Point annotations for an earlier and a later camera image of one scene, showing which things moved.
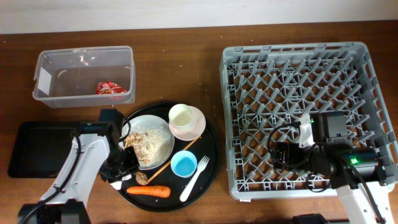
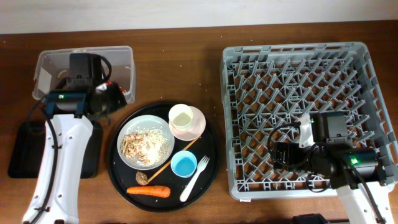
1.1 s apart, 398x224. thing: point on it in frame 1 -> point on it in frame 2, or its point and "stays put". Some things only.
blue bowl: [183, 163] stays put
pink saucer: [196, 130] stays put
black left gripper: [132, 165] -> [116, 93]
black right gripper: [291, 149] stays put
